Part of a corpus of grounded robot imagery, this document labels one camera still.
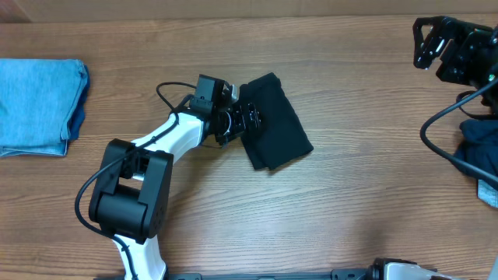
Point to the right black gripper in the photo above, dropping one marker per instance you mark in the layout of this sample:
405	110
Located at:
448	47

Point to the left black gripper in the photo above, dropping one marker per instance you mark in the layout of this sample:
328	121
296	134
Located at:
250	117

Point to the black garment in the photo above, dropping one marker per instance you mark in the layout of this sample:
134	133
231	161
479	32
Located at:
281	137

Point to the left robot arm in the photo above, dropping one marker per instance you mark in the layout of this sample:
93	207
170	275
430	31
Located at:
126	199

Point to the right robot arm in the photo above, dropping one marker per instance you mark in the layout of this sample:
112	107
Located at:
468	51

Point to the dark navy garment pile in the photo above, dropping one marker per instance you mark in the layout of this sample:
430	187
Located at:
479	146

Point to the light denim fabric piece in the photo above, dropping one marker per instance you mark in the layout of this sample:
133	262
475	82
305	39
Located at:
487	194

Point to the folded light blue jeans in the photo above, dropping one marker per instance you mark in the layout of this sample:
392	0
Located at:
42	105

